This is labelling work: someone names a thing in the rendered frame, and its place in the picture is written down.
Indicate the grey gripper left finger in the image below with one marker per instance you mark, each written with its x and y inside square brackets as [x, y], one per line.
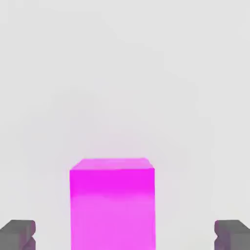
[15, 236]

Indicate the small magenta cube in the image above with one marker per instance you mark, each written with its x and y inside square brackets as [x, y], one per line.
[112, 205]

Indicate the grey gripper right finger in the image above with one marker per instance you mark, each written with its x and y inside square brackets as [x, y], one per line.
[234, 236]

